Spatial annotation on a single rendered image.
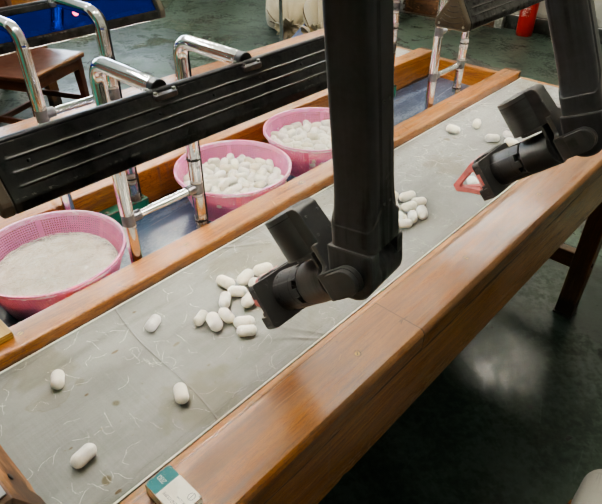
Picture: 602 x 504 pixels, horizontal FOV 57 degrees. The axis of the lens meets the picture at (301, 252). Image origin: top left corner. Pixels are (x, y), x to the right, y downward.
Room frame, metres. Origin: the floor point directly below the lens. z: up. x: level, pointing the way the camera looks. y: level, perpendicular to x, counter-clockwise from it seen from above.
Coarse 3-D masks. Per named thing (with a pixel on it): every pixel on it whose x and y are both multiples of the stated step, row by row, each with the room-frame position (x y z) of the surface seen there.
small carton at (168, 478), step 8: (160, 472) 0.36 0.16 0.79; (168, 472) 0.36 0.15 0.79; (176, 472) 0.36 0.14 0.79; (152, 480) 0.35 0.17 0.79; (160, 480) 0.35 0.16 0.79; (168, 480) 0.35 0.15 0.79; (176, 480) 0.35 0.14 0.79; (184, 480) 0.35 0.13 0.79; (152, 488) 0.34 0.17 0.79; (160, 488) 0.34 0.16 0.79; (168, 488) 0.34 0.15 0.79; (176, 488) 0.34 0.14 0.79; (184, 488) 0.34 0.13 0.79; (192, 488) 0.34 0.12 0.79; (152, 496) 0.34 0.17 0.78; (160, 496) 0.33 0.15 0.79; (168, 496) 0.33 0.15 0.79; (176, 496) 0.33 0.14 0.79; (184, 496) 0.33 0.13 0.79; (192, 496) 0.33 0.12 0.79; (200, 496) 0.33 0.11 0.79
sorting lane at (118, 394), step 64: (320, 192) 1.07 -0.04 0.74; (448, 192) 1.07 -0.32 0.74; (256, 256) 0.83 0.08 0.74; (128, 320) 0.66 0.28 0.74; (192, 320) 0.66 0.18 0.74; (256, 320) 0.66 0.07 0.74; (320, 320) 0.66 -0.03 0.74; (0, 384) 0.53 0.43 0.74; (64, 384) 0.53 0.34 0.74; (128, 384) 0.53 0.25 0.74; (192, 384) 0.53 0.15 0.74; (256, 384) 0.53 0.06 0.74; (64, 448) 0.42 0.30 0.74; (128, 448) 0.42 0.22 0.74
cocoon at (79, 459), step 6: (84, 444) 0.42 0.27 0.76; (90, 444) 0.42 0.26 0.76; (78, 450) 0.41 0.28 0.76; (84, 450) 0.41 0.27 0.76; (90, 450) 0.41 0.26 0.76; (96, 450) 0.41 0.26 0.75; (72, 456) 0.40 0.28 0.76; (78, 456) 0.40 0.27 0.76; (84, 456) 0.40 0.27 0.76; (90, 456) 0.41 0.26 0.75; (72, 462) 0.39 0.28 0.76; (78, 462) 0.39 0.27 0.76; (84, 462) 0.40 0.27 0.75; (78, 468) 0.39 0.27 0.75
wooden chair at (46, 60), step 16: (0, 0) 3.04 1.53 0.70; (32, 48) 3.05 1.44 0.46; (48, 48) 3.05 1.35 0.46; (0, 64) 2.79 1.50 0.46; (16, 64) 2.81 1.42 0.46; (48, 64) 2.79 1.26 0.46; (64, 64) 2.82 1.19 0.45; (80, 64) 2.96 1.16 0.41; (0, 80) 2.65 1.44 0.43; (16, 80) 2.59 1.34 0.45; (48, 80) 2.71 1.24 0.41; (80, 80) 2.94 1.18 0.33; (64, 96) 3.00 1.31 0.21; (80, 96) 2.97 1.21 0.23; (16, 112) 2.92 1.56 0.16
